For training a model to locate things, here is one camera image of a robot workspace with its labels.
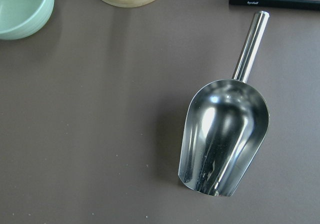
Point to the steel ice scoop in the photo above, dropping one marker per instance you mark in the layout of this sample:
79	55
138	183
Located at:
226	123

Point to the green bowl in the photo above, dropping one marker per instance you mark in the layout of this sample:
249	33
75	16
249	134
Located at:
22	18

